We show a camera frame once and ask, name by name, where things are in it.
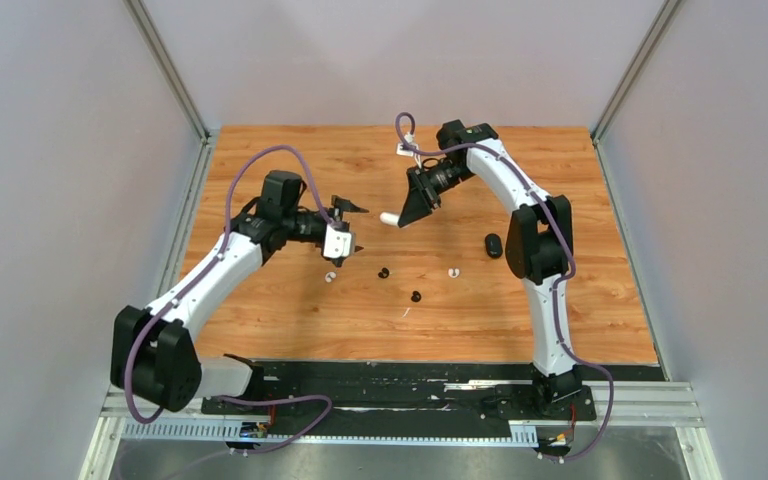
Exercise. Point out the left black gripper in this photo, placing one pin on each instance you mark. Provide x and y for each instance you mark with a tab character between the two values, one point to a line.
342	205

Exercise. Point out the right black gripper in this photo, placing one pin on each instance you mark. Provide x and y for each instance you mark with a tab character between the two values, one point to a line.
423	196

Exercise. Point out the white earbud charging case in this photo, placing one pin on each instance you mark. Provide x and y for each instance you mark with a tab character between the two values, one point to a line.
390	219

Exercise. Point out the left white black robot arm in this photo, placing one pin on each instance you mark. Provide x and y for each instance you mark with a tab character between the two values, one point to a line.
153	350

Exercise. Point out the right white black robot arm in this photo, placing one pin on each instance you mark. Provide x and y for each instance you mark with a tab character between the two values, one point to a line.
538	248

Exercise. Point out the black earbud charging case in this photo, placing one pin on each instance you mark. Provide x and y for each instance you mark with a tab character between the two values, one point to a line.
493	246

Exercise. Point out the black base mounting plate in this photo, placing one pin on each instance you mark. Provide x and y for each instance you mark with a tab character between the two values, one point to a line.
420	399

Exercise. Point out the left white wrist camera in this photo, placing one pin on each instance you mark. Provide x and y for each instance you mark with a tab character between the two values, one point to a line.
339	242

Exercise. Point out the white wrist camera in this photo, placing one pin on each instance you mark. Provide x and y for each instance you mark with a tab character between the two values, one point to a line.
407	146
339	242

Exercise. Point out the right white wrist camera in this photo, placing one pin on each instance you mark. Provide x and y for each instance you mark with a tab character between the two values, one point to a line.
407	146

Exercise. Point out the left aluminium corner post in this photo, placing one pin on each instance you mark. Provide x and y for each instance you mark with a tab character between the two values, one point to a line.
156	45

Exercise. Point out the aluminium corner post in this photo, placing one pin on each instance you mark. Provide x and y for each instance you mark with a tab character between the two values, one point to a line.
648	45
156	45

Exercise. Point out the right aluminium corner post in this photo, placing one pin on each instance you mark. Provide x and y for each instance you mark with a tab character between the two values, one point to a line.
648	45

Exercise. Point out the aluminium front rail frame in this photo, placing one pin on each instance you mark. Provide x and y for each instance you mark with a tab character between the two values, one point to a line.
627	407

